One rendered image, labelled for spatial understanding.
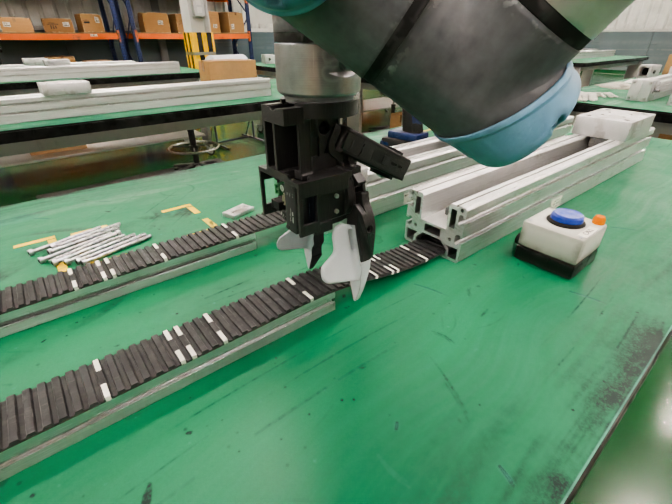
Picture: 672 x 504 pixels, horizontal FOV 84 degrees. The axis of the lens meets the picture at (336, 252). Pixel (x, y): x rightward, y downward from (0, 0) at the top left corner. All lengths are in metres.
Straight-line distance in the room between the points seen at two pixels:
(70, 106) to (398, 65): 1.73
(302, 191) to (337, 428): 0.20
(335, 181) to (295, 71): 0.10
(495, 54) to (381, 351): 0.28
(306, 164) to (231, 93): 1.78
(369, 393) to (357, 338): 0.07
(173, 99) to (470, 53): 1.82
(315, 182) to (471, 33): 0.17
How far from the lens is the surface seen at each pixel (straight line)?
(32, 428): 0.37
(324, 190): 0.35
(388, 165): 0.42
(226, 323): 0.39
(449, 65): 0.23
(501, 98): 0.24
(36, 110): 1.89
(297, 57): 0.33
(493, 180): 0.72
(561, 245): 0.57
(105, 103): 1.93
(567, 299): 0.55
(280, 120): 0.33
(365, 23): 0.23
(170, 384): 0.39
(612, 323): 0.53
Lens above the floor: 1.06
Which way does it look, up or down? 30 degrees down
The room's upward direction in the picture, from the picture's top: straight up
